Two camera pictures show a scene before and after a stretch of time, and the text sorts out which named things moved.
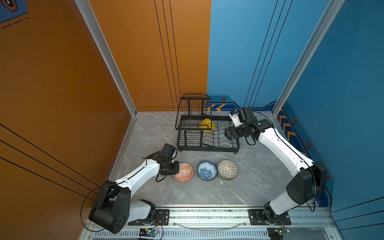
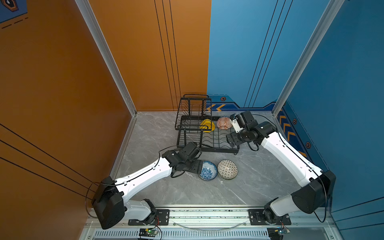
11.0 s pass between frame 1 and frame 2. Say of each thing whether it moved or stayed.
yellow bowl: stayed
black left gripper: moved
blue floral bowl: stayed
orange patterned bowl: moved
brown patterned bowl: stayed
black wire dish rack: stayed
